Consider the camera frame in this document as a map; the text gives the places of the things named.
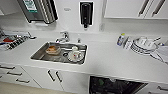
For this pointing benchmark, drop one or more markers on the steel kitchen sink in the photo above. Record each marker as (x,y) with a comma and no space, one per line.
(38,55)

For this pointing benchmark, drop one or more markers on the white kitchen counter cabinets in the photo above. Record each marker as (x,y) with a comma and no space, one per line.
(40,76)

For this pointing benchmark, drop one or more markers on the small sink side knob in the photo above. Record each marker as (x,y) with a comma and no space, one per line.
(78,38)

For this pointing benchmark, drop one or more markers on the pale ceramic bowl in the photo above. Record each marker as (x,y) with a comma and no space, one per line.
(76,56)

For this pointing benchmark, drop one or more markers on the chrome sink faucet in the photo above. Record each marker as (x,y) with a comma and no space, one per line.
(63,36)

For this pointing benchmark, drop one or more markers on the orange brown sponge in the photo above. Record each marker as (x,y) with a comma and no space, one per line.
(52,50)

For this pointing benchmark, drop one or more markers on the dish soap bottle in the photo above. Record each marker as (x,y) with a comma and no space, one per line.
(121,40)

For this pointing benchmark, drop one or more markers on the small clear bottle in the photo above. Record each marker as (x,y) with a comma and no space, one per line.
(127,43)

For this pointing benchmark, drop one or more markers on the steel dishwasher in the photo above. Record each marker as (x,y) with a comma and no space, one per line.
(113,86)

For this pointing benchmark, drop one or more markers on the dish rack with dishes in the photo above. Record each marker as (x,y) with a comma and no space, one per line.
(143,46)

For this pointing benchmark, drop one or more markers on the white upper cabinet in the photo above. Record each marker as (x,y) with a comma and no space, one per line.
(133,8)

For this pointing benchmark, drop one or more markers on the black white checkered cloth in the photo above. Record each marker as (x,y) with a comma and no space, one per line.
(20,40)

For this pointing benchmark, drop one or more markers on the small red item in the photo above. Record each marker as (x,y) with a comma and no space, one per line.
(8,40)

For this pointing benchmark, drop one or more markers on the white folded cloth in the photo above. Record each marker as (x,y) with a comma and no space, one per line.
(161,54)

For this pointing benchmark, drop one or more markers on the black wall soap dispenser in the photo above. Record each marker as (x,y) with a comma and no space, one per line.
(86,13)

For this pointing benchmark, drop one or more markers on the white wall switch plate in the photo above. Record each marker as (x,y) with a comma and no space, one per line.
(67,9)

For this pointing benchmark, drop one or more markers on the wall paper towel dispenser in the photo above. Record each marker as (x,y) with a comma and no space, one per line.
(38,10)

